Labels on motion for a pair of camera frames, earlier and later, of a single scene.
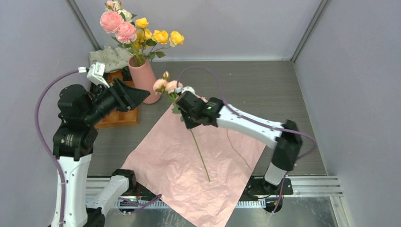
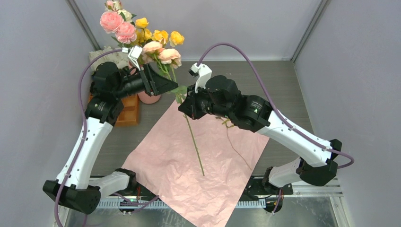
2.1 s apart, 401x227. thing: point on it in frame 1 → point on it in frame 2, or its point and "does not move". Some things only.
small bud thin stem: (227, 131) does not move
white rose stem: (127, 16) does not move
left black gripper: (127, 96) → (154, 83)
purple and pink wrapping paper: (201, 172) does not move
